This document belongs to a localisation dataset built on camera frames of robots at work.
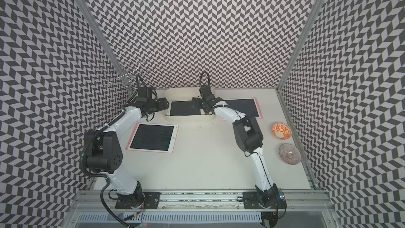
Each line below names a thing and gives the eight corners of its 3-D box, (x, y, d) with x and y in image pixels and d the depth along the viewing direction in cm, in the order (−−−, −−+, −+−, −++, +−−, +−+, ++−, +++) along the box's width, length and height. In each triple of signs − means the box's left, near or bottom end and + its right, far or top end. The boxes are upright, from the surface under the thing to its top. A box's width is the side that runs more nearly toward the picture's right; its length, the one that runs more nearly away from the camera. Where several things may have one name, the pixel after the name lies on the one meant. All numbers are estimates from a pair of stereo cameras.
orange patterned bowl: (273, 141, 95) (277, 136, 90) (270, 126, 101) (272, 122, 97) (289, 141, 95) (293, 136, 90) (284, 126, 101) (288, 122, 97)
